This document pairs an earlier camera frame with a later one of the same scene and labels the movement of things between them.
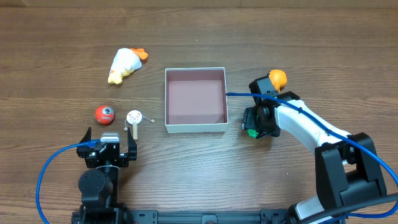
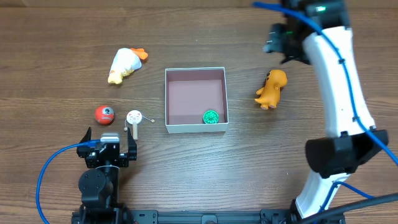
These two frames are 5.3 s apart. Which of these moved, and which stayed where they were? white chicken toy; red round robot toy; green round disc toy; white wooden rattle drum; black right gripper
Moved: green round disc toy; black right gripper
Stayed: white wooden rattle drum; red round robot toy; white chicken toy
